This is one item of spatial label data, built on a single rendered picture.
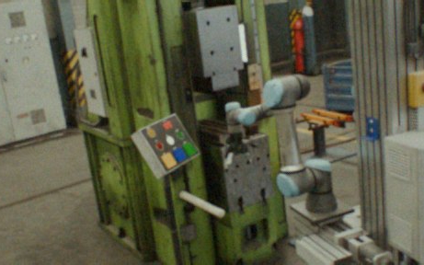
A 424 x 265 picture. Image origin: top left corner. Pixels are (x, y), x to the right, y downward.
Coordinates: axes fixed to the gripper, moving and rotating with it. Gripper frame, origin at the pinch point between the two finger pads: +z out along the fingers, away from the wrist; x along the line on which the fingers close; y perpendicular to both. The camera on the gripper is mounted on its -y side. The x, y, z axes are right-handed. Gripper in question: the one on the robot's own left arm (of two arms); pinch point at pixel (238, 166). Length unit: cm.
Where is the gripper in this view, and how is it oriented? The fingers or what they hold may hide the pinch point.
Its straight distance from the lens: 283.8
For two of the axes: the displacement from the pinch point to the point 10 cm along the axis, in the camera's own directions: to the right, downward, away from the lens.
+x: 9.3, -2.1, 3.1
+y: 3.5, 2.0, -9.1
